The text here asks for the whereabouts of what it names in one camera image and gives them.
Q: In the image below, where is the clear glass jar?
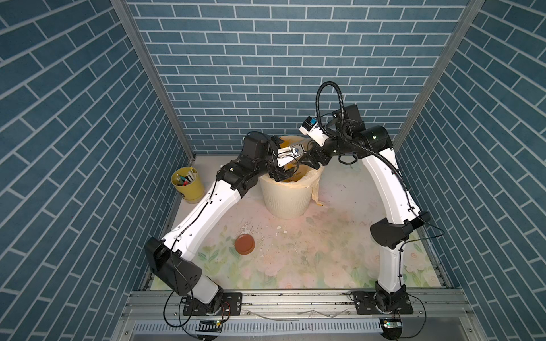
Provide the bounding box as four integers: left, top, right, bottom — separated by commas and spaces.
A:
277, 144, 306, 167

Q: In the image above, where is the red-brown jar lid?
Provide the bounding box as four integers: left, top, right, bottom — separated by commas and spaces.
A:
234, 234, 255, 255

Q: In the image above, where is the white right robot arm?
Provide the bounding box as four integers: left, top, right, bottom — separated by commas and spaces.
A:
299, 105, 429, 313

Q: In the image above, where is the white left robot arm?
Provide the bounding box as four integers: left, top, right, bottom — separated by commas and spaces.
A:
144, 132, 304, 313

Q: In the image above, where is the banana print bin bag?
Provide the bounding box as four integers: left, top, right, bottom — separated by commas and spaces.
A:
280, 136, 325, 206

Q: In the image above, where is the cream waste bin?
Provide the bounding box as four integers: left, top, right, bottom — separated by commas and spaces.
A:
259, 174, 312, 220

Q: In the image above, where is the yellow plastic pen cup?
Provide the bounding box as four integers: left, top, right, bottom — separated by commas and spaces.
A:
171, 166, 206, 204

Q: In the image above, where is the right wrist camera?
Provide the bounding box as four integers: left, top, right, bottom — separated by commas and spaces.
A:
299, 117, 329, 147

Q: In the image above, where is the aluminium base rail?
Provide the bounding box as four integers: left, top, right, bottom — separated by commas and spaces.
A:
113, 288, 486, 340

